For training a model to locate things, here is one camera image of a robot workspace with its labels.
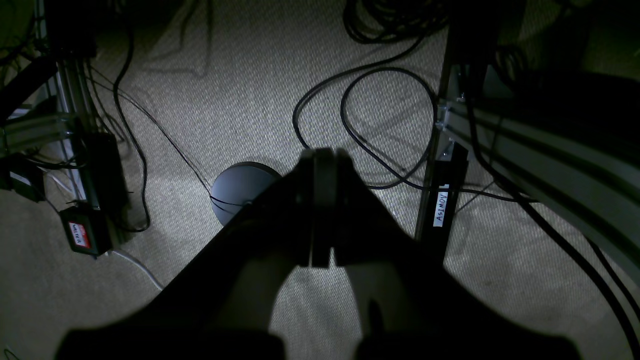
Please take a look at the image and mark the long black floor cable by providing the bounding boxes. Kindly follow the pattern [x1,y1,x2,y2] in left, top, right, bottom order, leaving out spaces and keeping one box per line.
[111,25,152,234]

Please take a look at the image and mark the black labelled power adapter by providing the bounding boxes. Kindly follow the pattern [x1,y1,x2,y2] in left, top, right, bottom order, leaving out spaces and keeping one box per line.
[58,205,113,257]

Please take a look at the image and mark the aluminium frame rail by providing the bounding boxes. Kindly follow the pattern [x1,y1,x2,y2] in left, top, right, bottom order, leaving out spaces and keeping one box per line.
[436,95,640,286]

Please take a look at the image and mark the round dark stand base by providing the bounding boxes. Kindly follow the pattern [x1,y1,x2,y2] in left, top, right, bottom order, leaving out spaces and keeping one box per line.
[209,161,282,227]

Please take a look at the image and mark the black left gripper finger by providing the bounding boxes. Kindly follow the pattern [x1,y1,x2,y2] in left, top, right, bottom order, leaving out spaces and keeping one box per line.
[56,149,317,360]
[330,149,583,360]

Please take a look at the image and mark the black post with ASIMOV label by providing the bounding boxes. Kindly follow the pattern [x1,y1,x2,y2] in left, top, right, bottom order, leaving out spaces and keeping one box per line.
[414,140,469,266]

